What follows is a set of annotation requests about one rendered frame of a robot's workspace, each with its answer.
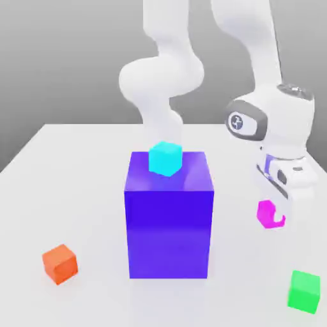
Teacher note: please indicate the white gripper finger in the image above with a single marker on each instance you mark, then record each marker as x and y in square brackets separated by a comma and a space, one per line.
[279, 213]

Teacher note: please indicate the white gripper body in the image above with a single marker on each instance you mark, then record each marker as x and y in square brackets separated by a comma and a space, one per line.
[296, 198]

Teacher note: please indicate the small magenta cube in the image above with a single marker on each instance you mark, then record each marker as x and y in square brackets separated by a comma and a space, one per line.
[264, 213]

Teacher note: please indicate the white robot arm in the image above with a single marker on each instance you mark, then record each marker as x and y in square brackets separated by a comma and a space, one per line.
[166, 76]

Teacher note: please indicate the small green cube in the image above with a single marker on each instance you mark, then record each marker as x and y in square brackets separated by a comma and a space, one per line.
[304, 292]

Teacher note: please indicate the small cyan cube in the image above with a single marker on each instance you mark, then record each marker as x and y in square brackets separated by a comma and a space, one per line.
[164, 159]

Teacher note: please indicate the small orange cube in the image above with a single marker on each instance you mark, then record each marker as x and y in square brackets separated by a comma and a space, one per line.
[60, 264]

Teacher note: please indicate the large blue box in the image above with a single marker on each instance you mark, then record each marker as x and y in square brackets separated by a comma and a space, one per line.
[168, 230]

